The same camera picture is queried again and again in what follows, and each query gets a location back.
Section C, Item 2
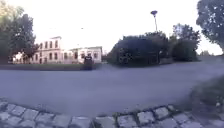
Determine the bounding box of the dark bush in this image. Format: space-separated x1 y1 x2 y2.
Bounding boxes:
107 31 171 67

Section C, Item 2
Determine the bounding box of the grey cobblestone strip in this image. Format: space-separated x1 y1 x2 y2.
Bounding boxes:
0 99 224 128

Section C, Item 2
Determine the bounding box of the dark tree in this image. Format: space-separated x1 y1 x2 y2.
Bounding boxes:
195 0 224 53

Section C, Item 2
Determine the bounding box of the grass strip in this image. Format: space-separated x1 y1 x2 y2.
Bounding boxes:
0 62 101 72

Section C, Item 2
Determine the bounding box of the grey asphalt road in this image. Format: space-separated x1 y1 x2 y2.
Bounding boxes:
0 59 224 118

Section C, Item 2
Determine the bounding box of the large leafy tree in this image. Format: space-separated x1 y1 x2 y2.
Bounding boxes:
0 1 40 65

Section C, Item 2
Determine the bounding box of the dark bin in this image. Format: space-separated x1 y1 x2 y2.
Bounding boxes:
82 54 95 71

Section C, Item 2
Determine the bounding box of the pale building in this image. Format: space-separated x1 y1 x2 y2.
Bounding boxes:
12 35 104 65

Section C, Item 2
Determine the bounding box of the street lamp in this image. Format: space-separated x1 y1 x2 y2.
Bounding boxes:
150 10 159 33

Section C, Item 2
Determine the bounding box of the grass patch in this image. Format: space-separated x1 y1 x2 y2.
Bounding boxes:
185 74 224 118

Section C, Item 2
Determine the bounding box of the clump of trees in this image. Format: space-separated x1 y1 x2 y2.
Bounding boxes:
168 22 203 63

